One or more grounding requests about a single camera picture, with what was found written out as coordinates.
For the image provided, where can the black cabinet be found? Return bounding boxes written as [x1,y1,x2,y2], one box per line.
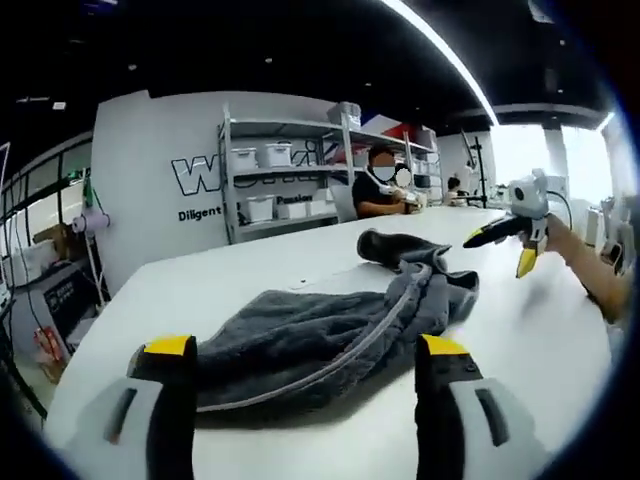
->
[12,259,109,351]

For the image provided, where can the red printed carton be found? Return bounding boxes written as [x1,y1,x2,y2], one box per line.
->
[33,324,69,374]

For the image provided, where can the group of white storage boxes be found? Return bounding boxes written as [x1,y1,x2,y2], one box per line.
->
[229,101,441,226]

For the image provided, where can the white table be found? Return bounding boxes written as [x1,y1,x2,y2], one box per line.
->
[42,204,619,480]

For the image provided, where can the brown cardboard box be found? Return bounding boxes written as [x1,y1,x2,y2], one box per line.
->
[32,222,76,261]

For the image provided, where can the black camera stand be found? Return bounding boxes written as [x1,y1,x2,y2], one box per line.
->
[469,130,496,207]

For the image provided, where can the long ceiling light strip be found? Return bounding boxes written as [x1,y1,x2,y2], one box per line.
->
[379,0,501,126]

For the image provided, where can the lavender roll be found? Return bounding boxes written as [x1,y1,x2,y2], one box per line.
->
[71,212,112,234]

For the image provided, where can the green hanging item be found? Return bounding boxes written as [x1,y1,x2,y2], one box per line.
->
[82,174,101,209]

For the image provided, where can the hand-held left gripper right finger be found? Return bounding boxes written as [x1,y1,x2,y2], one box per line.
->
[414,333,556,480]

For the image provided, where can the tricolour flag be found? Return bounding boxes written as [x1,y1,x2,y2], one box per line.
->
[362,114,417,139]

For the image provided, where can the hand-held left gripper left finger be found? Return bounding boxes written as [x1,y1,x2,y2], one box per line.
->
[62,333,199,480]

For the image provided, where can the grey metal shelving unit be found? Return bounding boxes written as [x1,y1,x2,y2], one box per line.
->
[217,102,444,246]

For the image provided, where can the white lidded crate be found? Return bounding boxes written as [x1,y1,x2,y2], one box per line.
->
[7,242,56,286]

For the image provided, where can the grey towel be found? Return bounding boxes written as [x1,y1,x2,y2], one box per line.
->
[192,228,481,414]

